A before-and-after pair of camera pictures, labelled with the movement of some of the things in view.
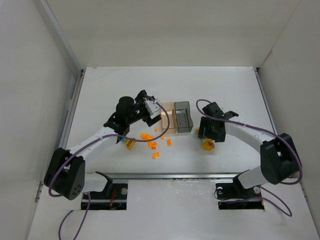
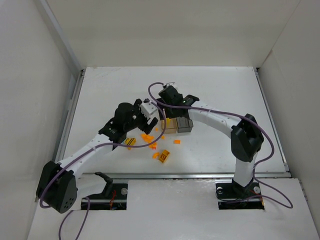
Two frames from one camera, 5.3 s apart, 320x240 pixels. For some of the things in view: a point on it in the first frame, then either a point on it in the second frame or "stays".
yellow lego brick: [208, 144] -> [164, 156]
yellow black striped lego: [129, 144] stays
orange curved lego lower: [154, 156] stays
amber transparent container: [170, 108] stays
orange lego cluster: [151, 145] stays
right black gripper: [211, 132] -> [172, 113]
